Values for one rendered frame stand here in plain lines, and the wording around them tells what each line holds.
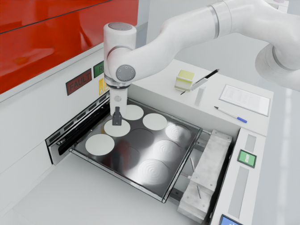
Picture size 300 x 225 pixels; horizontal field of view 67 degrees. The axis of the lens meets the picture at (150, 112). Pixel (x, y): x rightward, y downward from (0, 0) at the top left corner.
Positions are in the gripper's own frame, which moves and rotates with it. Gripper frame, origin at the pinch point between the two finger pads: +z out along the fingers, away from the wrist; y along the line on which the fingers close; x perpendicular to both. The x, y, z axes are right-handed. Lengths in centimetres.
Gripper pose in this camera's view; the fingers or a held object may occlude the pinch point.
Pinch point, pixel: (117, 119)
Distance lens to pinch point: 77.4
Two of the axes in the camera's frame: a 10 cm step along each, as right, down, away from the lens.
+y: -0.8, -6.4, 7.6
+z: -1.2, 7.7, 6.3
